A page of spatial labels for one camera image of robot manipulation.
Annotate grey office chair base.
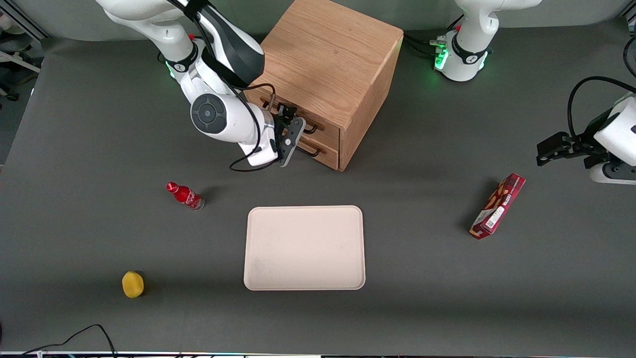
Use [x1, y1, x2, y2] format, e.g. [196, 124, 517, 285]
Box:
[0, 37, 43, 102]

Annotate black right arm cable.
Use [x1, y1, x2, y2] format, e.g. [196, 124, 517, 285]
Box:
[169, 0, 279, 173]

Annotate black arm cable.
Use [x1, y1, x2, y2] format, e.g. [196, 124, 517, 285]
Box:
[169, 0, 279, 173]
[568, 76, 636, 140]

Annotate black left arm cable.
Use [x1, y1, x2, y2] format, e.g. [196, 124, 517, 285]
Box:
[568, 76, 636, 140]

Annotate black hanging cable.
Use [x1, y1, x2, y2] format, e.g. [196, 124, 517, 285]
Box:
[623, 35, 636, 78]

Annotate black base cable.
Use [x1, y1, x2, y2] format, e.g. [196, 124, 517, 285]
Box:
[403, 15, 450, 58]

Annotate yellow lemon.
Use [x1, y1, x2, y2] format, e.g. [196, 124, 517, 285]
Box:
[122, 271, 145, 299]

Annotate wooden drawer cabinet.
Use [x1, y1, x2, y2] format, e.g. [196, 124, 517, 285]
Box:
[243, 0, 404, 172]

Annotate thin black table cable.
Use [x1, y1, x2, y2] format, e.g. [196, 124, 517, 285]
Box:
[22, 324, 117, 358]

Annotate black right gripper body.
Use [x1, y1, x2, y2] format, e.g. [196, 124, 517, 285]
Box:
[270, 112, 292, 153]

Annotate cream plastic tray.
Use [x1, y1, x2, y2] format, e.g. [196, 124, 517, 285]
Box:
[243, 205, 366, 291]

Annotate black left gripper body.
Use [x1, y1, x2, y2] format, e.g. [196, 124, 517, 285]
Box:
[570, 107, 622, 170]

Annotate red snack box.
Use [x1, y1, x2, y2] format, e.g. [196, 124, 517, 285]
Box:
[469, 173, 526, 240]

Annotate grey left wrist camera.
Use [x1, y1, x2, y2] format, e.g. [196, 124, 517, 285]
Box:
[590, 162, 636, 185]

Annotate red soda bottle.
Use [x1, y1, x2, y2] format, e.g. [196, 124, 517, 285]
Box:
[166, 182, 205, 211]

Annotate wooden drawer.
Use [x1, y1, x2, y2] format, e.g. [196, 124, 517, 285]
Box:
[293, 137, 341, 171]
[246, 86, 341, 150]

